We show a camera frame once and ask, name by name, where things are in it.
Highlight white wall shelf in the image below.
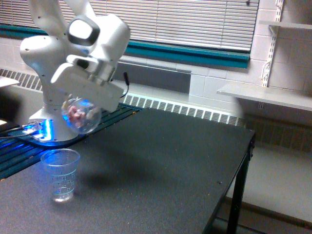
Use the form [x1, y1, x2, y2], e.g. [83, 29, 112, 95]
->
[259, 20, 312, 31]
[217, 83, 312, 111]

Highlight lower white wall shelf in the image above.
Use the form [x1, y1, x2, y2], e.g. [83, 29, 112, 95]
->
[217, 83, 312, 111]

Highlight white slotted shelf standard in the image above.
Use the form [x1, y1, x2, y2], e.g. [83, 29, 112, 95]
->
[260, 0, 284, 87]

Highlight upper white wall shelf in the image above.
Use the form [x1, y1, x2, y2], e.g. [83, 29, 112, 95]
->
[259, 20, 312, 31]

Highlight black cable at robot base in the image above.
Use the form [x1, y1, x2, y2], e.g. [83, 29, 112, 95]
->
[0, 124, 39, 147]

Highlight clear plastic cup on table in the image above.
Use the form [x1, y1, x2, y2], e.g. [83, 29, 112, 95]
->
[40, 149, 80, 203]

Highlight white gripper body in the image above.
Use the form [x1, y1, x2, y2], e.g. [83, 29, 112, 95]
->
[51, 55, 123, 112]

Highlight white baseboard radiator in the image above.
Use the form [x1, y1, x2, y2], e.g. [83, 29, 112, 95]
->
[0, 68, 246, 127]

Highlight clear cup with candy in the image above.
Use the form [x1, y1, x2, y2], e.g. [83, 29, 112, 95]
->
[61, 94, 102, 135]

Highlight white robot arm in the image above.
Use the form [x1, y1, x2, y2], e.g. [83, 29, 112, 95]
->
[20, 0, 131, 143]

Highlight white object at left edge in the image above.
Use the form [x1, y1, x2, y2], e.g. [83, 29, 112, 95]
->
[0, 76, 20, 88]

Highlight black table leg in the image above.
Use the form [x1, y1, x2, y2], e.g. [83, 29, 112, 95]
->
[226, 136, 255, 234]

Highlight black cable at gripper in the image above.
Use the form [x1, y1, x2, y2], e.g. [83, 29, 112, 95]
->
[119, 71, 130, 99]

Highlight blue slotted mounting rail base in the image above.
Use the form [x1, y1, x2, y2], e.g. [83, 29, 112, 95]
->
[0, 104, 141, 180]

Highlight white window blinds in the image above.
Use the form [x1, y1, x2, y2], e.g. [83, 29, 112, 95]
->
[0, 0, 259, 52]

